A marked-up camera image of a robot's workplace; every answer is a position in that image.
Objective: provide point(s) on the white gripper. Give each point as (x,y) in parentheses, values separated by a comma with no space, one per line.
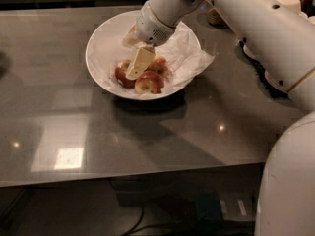
(152,29)

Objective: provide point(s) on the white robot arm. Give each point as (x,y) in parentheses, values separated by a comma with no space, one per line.
(284,44)

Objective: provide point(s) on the left red apple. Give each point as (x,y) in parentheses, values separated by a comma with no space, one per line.
(120,74)

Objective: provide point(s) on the red apple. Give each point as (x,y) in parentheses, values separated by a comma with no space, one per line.
(120,74)
(159,65)
(149,82)

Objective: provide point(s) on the back red apple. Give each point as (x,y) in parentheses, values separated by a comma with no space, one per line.
(159,65)

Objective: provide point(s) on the white ceramic bowl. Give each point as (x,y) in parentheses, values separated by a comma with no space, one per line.
(105,49)

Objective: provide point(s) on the front red apple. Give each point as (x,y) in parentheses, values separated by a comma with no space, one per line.
(149,82)

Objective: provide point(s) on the white crumpled paper liner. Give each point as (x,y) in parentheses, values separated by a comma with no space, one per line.
(187,49)

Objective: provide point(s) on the glass jar with grains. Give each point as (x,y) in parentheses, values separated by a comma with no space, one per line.
(214,18)

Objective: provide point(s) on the rear stack of paper plates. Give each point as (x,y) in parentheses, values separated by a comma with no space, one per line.
(248,52)

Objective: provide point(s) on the black tray mat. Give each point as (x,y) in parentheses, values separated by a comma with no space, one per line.
(267,88)

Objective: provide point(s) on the white upturned paper cup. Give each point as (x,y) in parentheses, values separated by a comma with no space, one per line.
(294,6)

